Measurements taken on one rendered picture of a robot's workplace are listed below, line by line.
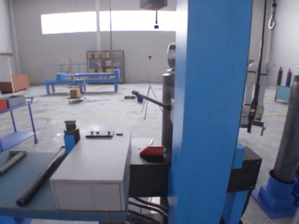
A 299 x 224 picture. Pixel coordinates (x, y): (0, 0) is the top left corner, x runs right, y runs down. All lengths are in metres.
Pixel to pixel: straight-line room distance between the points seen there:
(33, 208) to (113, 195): 0.30
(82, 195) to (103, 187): 0.08
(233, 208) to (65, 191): 0.89
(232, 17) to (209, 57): 0.12
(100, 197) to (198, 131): 0.38
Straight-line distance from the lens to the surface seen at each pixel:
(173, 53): 0.98
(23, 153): 1.12
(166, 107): 0.75
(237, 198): 1.12
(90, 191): 0.61
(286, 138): 2.12
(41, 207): 0.74
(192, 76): 0.49
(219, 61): 0.52
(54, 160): 0.93
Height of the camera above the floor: 1.53
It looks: 16 degrees down
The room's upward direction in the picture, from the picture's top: straight up
